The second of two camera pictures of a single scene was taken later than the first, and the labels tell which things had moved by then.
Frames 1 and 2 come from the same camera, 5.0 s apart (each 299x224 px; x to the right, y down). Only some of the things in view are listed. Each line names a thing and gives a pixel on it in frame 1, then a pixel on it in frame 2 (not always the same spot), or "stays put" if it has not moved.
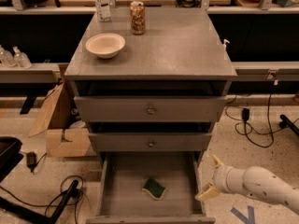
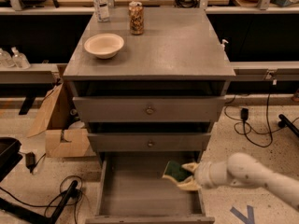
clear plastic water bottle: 102,3 stays put
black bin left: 10,155 stays put
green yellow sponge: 155,189 -> 177,173
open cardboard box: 67,135 stays put
